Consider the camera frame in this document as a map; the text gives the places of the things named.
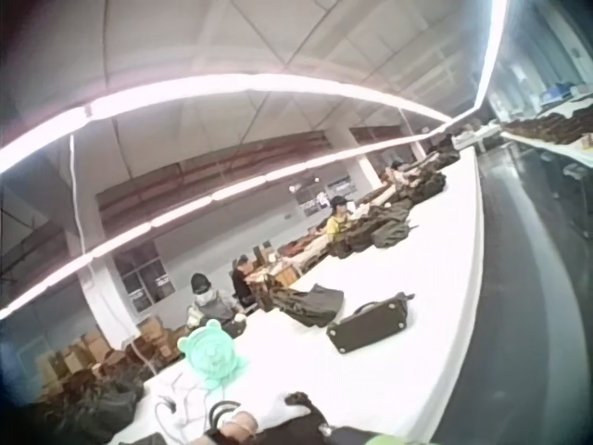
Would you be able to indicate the person's left hand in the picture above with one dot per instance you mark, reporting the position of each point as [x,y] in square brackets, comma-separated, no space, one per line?
[241,427]

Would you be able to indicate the black wrist band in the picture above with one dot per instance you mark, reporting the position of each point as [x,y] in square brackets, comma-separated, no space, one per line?
[222,408]

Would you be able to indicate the black leather bag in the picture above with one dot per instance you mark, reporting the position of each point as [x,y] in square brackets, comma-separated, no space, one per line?
[296,422]

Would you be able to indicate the mint green bear-shaped fan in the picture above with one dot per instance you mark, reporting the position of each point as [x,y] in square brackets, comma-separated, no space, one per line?
[212,352]

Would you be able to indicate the heap of olive bags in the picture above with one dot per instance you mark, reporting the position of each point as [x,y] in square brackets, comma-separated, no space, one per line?
[285,301]
[375,229]
[426,183]

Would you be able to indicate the heap of dark bags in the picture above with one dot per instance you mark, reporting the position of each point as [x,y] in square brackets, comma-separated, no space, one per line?
[97,408]

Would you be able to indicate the light green item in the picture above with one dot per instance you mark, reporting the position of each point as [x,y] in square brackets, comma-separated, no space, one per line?
[387,439]

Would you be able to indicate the dark grey tote bag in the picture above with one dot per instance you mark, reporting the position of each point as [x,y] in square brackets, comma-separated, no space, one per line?
[324,301]

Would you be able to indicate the stack of brown cartons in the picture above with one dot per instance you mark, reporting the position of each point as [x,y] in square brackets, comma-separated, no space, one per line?
[92,350]

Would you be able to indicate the heap of tan bags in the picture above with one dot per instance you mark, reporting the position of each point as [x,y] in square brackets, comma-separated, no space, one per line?
[292,259]

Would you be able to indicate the long ceiling light strip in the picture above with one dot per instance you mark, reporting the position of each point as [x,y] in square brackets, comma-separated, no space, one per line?
[185,213]
[495,46]
[194,90]

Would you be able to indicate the table with brown bags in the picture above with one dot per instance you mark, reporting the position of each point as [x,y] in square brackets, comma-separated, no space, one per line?
[551,127]

